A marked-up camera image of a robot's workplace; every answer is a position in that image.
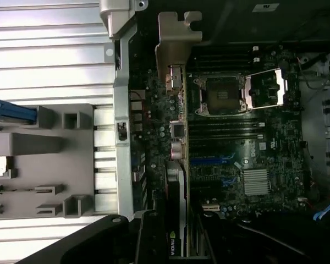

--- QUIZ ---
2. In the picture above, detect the silver finned chipset heatsink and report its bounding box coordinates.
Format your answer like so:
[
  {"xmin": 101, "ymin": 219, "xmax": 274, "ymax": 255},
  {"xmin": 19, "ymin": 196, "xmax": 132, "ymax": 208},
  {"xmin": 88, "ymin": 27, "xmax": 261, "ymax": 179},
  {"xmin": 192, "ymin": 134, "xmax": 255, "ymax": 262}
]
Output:
[{"xmin": 243, "ymin": 168, "xmax": 272, "ymax": 196}]

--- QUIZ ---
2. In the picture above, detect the open black PC case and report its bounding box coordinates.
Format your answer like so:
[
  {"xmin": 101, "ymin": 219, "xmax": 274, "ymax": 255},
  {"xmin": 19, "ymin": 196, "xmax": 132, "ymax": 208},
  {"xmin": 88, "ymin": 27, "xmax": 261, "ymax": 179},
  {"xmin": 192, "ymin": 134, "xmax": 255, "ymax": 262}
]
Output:
[{"xmin": 98, "ymin": 0, "xmax": 330, "ymax": 229}]

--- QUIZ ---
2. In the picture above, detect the grey plastic parts rack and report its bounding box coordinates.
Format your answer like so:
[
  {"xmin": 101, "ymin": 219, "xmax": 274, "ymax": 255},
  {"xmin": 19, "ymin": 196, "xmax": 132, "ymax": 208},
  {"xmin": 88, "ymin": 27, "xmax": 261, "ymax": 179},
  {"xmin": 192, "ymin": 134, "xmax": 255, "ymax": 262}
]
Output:
[{"xmin": 0, "ymin": 102, "xmax": 96, "ymax": 220}]

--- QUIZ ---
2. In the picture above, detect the blue expansion slot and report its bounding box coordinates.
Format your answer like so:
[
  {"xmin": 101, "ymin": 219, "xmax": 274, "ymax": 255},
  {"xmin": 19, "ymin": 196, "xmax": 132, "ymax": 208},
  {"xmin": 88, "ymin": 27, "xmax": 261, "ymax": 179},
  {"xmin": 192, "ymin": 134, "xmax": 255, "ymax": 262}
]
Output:
[{"xmin": 190, "ymin": 157, "xmax": 235, "ymax": 167}]

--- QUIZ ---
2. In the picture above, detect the black RAM slot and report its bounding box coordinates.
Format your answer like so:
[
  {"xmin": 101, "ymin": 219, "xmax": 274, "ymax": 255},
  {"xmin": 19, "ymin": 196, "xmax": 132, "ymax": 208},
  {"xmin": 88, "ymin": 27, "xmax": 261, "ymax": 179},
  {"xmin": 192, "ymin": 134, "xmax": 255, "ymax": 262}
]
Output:
[
  {"xmin": 194, "ymin": 56, "xmax": 262, "ymax": 64},
  {"xmin": 189, "ymin": 130, "xmax": 258, "ymax": 137},
  {"xmin": 194, "ymin": 52, "xmax": 254, "ymax": 58},
  {"xmin": 189, "ymin": 125, "xmax": 258, "ymax": 132},
  {"xmin": 189, "ymin": 135, "xmax": 265, "ymax": 142},
  {"xmin": 189, "ymin": 119, "xmax": 265, "ymax": 127},
  {"xmin": 194, "ymin": 46, "xmax": 261, "ymax": 53},
  {"xmin": 192, "ymin": 62, "xmax": 254, "ymax": 70}
]

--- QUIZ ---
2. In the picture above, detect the green Dell motherboard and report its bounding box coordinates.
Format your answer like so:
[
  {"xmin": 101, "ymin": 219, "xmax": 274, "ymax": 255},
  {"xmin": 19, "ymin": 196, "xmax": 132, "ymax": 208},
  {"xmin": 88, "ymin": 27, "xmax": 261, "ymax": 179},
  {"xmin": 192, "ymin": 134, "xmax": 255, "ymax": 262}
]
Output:
[{"xmin": 128, "ymin": 45, "xmax": 305, "ymax": 222}]

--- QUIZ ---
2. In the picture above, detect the metal-framed CPU socket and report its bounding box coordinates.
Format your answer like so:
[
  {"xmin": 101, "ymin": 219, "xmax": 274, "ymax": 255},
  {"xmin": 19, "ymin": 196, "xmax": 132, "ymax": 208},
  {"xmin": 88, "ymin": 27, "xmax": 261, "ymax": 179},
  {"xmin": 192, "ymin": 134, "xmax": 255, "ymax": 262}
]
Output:
[{"xmin": 193, "ymin": 72, "xmax": 249, "ymax": 117}]

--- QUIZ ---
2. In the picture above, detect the blue plastic part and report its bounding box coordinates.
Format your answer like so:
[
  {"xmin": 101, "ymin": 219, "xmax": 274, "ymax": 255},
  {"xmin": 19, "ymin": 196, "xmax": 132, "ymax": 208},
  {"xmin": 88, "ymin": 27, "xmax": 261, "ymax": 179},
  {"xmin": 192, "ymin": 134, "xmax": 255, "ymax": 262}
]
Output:
[{"xmin": 0, "ymin": 98, "xmax": 37, "ymax": 127}]

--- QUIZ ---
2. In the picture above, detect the silver CPU socket cover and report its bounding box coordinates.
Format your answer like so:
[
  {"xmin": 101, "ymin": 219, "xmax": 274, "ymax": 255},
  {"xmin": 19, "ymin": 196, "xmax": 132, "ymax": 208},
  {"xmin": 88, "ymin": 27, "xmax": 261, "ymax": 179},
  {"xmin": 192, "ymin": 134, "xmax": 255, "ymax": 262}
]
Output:
[{"xmin": 241, "ymin": 68, "xmax": 289, "ymax": 111}]

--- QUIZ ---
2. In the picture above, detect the white case sticker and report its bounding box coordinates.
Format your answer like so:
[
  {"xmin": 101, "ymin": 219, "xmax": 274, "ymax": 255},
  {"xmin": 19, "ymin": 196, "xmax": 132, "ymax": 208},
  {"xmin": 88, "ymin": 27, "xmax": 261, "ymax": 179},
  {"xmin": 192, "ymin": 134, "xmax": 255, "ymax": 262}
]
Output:
[{"xmin": 251, "ymin": 2, "xmax": 281, "ymax": 13}]

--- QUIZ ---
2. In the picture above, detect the blue SATA wire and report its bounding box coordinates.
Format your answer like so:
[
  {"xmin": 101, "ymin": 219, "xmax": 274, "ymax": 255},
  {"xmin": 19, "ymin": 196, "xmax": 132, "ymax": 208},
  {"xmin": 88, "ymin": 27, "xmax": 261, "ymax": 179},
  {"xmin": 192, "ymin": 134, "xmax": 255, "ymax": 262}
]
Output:
[{"xmin": 312, "ymin": 202, "xmax": 330, "ymax": 221}]

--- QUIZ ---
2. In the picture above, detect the black wire bundle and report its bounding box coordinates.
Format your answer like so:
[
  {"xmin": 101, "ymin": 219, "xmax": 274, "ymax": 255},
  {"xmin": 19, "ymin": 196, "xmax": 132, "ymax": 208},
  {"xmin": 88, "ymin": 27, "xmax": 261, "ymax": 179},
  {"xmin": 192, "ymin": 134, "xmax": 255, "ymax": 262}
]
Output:
[{"xmin": 277, "ymin": 16, "xmax": 330, "ymax": 73}]

